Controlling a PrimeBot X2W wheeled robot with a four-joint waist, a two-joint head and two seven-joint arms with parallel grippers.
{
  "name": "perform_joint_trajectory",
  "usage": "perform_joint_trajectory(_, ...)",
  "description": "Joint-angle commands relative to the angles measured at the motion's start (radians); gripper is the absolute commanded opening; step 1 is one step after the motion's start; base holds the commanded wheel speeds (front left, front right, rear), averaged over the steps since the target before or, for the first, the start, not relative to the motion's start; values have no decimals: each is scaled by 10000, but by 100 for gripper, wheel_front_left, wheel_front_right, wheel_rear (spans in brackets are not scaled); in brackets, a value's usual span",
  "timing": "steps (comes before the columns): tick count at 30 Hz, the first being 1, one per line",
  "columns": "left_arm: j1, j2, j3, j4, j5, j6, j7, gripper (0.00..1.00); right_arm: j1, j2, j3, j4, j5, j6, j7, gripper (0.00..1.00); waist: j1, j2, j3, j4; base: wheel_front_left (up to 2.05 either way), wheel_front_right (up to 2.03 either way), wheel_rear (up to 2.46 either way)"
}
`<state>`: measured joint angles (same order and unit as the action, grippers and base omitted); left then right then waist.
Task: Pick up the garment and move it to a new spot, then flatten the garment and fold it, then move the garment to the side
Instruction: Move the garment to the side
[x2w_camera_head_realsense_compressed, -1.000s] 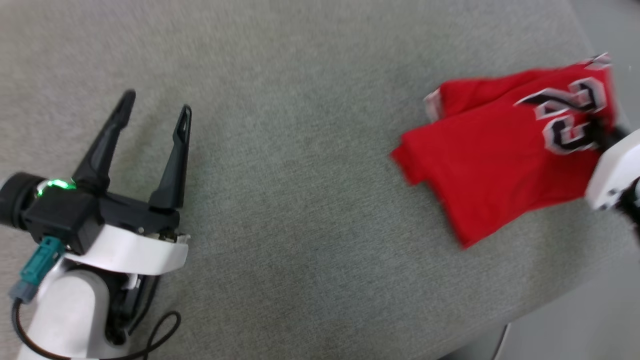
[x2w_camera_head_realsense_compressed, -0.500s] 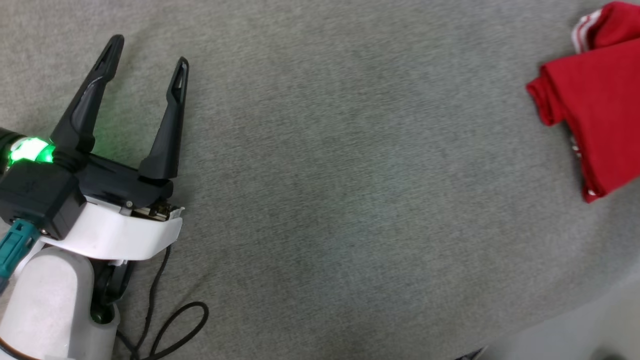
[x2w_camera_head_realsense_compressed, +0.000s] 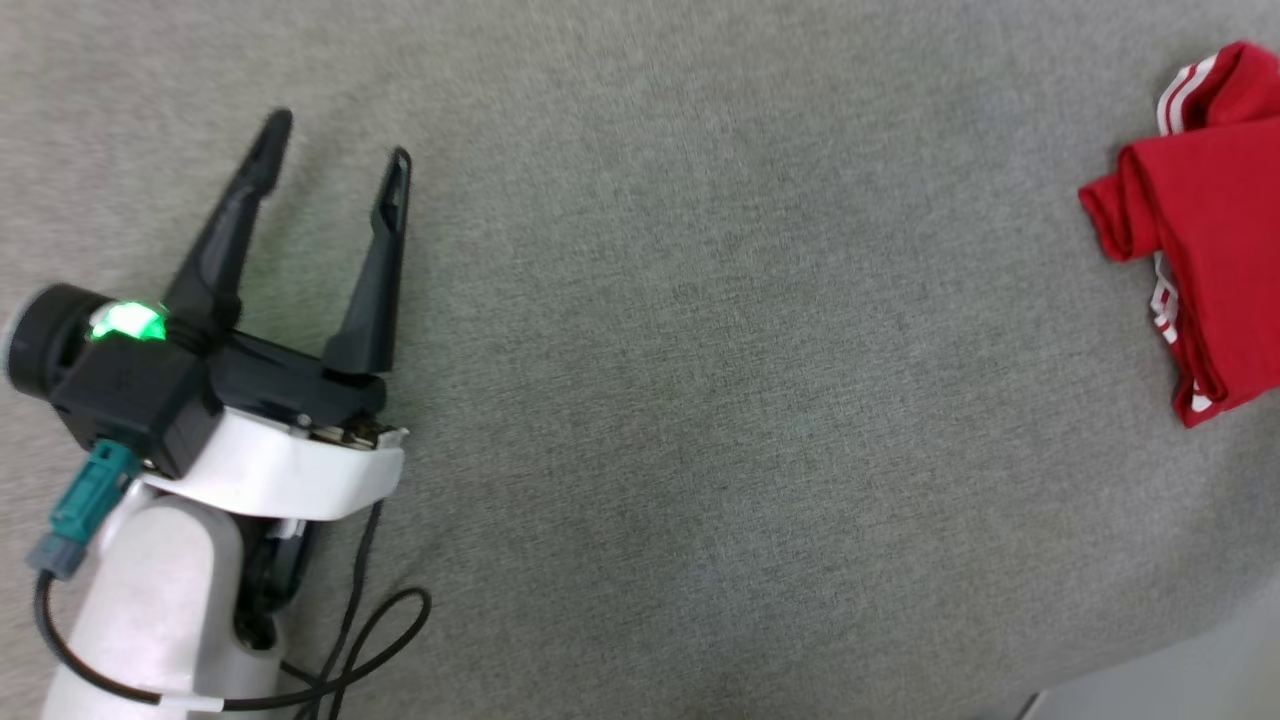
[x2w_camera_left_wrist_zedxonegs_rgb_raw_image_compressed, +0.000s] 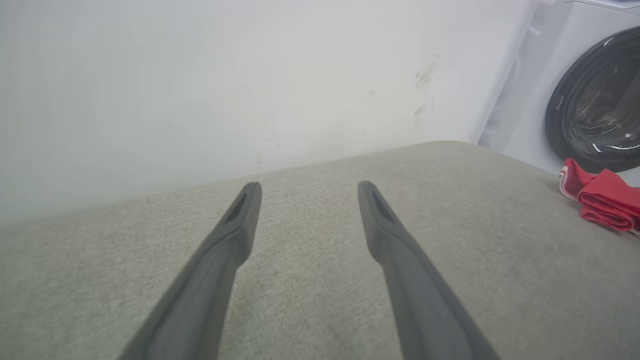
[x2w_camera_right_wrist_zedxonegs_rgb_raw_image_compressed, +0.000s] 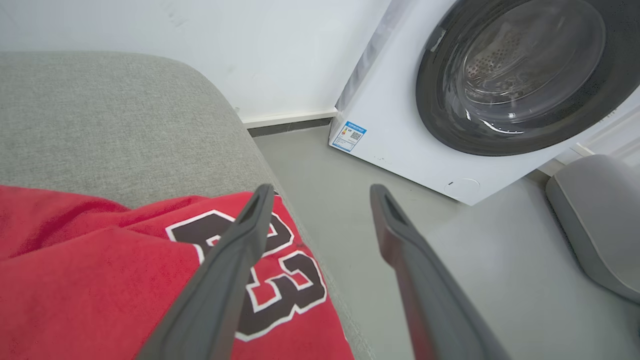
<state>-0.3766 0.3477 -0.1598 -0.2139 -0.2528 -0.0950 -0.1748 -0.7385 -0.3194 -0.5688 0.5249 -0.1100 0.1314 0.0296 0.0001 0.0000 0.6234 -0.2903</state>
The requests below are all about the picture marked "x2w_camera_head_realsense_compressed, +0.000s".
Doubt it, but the thin black left gripper cable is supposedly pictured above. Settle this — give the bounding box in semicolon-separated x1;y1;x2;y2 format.
294;498;387;720

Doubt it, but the black left camera cable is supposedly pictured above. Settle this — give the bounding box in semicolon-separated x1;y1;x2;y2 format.
33;568;434;714

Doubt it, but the red garment with white stripes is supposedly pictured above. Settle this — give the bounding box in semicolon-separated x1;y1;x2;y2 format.
1077;40;1280;430

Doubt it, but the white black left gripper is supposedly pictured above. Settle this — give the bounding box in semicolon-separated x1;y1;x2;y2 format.
139;108;414;522

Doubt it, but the teal left camera connector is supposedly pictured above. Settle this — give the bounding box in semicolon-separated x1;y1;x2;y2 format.
27;440;142;582

